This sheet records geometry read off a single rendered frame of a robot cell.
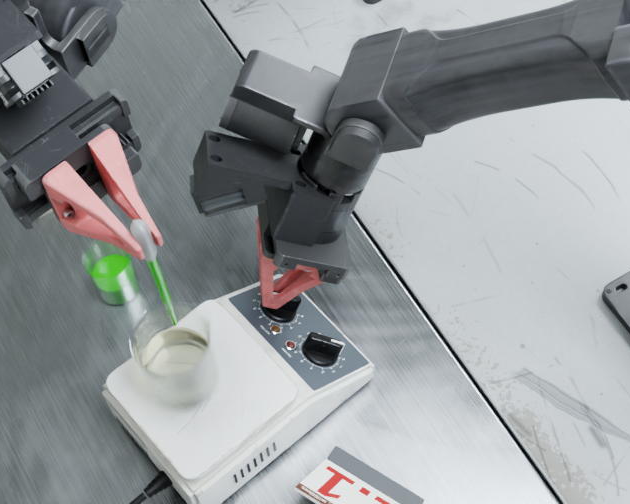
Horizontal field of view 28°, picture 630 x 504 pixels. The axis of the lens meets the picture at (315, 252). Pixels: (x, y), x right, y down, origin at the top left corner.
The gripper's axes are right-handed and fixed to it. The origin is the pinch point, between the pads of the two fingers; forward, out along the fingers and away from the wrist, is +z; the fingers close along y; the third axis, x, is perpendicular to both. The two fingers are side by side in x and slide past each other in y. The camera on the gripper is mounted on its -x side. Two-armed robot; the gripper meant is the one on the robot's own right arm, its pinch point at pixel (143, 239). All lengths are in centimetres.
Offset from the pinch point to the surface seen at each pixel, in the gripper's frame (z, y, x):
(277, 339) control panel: 1.3, 7.7, 26.0
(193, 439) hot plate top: 4.6, -3.6, 23.0
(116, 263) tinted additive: -15.9, 2.3, 29.2
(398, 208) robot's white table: -4.0, 26.7, 32.4
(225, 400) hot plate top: 3.7, 0.5, 23.1
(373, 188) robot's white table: -7.3, 26.4, 32.4
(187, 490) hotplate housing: 6.9, -6.4, 25.2
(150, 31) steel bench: -38, 22, 33
